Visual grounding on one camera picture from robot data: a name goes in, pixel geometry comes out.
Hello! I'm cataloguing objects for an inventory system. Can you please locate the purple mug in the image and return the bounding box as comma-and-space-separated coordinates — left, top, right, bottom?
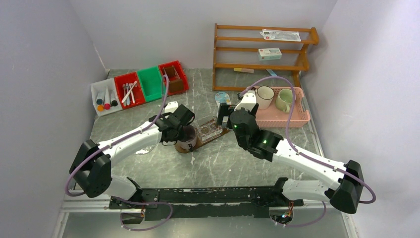
175, 125, 197, 153

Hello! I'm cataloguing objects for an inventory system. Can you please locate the white toothbrush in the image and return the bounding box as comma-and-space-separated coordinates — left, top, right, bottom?
121, 81, 137, 106

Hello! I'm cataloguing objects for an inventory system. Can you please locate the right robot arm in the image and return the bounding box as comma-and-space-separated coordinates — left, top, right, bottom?
217, 103, 364, 214

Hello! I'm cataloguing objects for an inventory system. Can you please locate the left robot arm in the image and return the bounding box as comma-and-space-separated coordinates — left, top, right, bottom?
69, 105, 195, 208

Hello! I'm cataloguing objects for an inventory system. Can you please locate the oval dark wooden tray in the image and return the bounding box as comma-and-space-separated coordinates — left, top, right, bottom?
174, 126, 230, 154

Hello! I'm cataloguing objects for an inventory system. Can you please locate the grey toothbrush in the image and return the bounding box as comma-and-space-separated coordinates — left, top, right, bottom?
121, 84, 127, 106

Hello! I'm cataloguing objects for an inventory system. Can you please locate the cream toothbrush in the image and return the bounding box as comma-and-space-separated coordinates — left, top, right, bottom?
130, 82, 136, 103

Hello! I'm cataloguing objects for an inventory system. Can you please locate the toothpaste tube orange cap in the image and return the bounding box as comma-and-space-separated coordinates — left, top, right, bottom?
96, 91, 105, 112

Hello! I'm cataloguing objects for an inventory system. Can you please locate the pink plastic basket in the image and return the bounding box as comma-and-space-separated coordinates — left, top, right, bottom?
256, 87, 311, 128

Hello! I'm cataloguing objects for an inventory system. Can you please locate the white enamel mug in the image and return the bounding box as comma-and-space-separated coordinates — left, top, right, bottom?
256, 86, 274, 110

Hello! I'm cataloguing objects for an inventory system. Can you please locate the red bin with toothbrushes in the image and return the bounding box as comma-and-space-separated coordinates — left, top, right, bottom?
114, 72, 146, 110

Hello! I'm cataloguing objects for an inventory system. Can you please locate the brown wooden block holder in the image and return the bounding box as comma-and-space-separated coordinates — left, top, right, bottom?
163, 66, 184, 94

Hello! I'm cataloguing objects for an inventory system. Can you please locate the red bin with holder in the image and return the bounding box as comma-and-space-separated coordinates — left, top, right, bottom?
158, 60, 189, 96

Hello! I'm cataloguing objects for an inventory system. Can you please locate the yellow pink marker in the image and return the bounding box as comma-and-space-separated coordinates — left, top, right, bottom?
233, 68, 255, 73

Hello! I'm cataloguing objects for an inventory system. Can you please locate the pale green mug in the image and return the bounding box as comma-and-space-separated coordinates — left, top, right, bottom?
275, 89, 295, 114

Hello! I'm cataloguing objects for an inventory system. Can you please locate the green plastic bin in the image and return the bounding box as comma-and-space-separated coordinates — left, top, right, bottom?
136, 66, 162, 103

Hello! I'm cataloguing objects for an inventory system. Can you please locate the wooden shelf rack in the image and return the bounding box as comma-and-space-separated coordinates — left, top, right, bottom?
212, 24, 319, 91

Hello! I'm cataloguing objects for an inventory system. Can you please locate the small white box on shelf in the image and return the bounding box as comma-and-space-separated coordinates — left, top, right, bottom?
258, 48, 282, 61

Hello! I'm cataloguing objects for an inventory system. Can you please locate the white plastic bin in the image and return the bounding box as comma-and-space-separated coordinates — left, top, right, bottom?
91, 78, 122, 117

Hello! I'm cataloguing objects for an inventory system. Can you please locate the plastic packet on top shelf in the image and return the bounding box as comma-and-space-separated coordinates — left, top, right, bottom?
260, 29, 301, 42

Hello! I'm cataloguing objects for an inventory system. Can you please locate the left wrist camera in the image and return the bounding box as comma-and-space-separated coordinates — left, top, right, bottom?
164, 101, 178, 113

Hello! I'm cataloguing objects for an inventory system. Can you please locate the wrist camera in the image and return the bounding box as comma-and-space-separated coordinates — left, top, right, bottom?
164, 101, 178, 113
234, 90, 257, 112

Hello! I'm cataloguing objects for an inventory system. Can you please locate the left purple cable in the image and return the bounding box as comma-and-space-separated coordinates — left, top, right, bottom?
64, 73, 174, 232

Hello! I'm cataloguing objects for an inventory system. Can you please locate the purple cable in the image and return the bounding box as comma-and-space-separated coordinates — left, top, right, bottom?
64, 73, 174, 232
239, 76, 377, 229

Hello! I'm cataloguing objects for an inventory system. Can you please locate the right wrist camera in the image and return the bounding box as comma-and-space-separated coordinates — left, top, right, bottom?
234, 90, 257, 112

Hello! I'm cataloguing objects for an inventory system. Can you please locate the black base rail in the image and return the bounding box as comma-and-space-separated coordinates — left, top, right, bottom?
109, 186, 304, 221

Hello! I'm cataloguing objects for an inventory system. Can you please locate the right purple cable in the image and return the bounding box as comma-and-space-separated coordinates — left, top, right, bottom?
239, 76, 377, 229

